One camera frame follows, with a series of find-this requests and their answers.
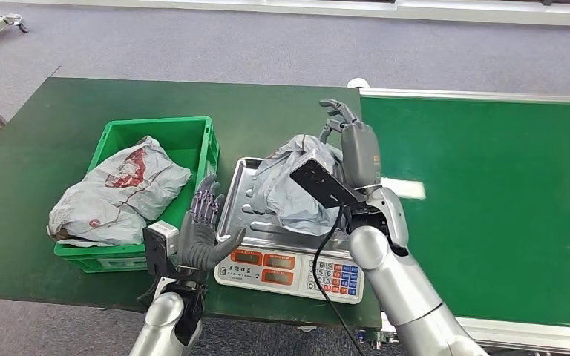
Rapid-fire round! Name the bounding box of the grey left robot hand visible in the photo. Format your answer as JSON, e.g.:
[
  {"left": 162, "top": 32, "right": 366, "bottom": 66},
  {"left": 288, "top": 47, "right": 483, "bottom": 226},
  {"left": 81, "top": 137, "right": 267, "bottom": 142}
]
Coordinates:
[{"left": 175, "top": 173, "right": 248, "bottom": 273}]

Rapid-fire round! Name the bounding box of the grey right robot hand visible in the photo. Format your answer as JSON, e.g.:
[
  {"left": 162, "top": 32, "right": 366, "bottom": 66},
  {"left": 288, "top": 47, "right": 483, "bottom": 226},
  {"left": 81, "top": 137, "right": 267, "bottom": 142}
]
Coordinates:
[{"left": 318, "top": 98, "right": 383, "bottom": 191}]

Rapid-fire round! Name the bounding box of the grey plastic mailer package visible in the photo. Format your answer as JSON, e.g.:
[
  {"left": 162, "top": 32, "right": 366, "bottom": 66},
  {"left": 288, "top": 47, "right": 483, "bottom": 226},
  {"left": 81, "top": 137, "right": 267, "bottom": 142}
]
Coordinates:
[{"left": 241, "top": 133, "right": 353, "bottom": 238}]

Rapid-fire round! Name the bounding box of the grey package with red print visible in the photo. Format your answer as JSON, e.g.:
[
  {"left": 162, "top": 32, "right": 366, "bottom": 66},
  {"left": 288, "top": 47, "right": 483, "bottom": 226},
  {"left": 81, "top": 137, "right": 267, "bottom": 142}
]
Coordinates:
[{"left": 46, "top": 135, "right": 194, "bottom": 248}]

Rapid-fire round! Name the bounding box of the green conveyor belt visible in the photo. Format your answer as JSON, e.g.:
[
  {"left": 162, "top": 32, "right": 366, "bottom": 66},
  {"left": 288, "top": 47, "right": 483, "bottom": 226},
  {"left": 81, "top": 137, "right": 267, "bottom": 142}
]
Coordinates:
[{"left": 346, "top": 77, "right": 570, "bottom": 356}]

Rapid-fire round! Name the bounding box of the silver ribbed scale tray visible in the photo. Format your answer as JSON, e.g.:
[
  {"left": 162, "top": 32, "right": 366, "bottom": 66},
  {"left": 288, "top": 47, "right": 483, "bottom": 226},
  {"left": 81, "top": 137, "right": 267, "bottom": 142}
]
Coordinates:
[{"left": 214, "top": 156, "right": 360, "bottom": 260}]

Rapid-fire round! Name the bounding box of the white electronic weighing scale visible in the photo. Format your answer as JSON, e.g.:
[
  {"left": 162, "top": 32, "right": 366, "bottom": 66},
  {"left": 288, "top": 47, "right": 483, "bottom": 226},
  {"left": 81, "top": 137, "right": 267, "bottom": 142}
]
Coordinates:
[{"left": 213, "top": 235, "right": 366, "bottom": 306}]

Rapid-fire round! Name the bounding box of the green plastic crate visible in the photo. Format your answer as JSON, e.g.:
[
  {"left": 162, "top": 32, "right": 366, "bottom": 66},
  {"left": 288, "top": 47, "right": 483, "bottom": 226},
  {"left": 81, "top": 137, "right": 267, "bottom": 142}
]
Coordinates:
[{"left": 53, "top": 116, "right": 220, "bottom": 274}]

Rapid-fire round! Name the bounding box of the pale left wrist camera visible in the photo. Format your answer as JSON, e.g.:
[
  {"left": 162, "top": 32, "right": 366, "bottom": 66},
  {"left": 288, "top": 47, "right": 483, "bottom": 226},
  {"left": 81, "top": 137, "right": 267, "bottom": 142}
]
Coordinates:
[{"left": 142, "top": 220, "right": 180, "bottom": 277}]

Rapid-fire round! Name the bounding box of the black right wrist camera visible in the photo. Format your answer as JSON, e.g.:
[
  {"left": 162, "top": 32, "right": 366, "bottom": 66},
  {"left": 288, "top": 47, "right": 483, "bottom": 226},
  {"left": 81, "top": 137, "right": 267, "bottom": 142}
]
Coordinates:
[{"left": 289, "top": 149, "right": 364, "bottom": 210}]

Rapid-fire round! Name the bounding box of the black cable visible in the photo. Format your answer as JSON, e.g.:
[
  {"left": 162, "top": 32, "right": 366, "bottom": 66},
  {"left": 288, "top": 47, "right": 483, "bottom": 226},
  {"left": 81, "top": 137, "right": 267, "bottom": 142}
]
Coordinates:
[{"left": 311, "top": 203, "right": 367, "bottom": 356}]

